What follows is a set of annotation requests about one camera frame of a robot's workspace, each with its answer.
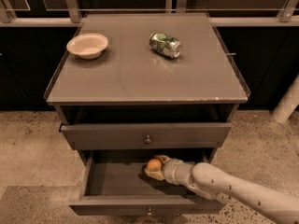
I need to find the metal window frame rail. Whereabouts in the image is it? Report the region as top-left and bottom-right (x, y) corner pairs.
(1, 0), (299, 27)

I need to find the grey drawer cabinet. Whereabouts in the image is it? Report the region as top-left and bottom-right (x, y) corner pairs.
(43, 12), (251, 165)

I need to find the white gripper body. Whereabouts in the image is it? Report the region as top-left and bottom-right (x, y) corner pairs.
(163, 159), (193, 186)

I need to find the grey open middle drawer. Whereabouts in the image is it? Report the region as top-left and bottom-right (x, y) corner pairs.
(69, 148), (224, 216)

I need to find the orange fruit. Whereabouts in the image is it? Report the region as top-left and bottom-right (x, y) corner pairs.
(147, 158), (163, 172)

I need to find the green soda can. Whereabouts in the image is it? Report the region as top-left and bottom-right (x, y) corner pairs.
(149, 33), (181, 59)

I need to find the grey top drawer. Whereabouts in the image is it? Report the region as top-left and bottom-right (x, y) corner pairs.
(61, 122), (232, 150)

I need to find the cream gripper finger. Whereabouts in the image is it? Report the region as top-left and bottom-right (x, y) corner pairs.
(154, 155), (171, 166)
(144, 168), (164, 181)

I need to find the beige paper bowl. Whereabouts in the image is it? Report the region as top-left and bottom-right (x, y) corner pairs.
(66, 34), (108, 60)

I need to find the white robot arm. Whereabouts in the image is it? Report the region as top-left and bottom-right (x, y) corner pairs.
(144, 155), (299, 224)

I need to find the white table leg post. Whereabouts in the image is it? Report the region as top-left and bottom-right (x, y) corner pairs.
(272, 75), (299, 123)

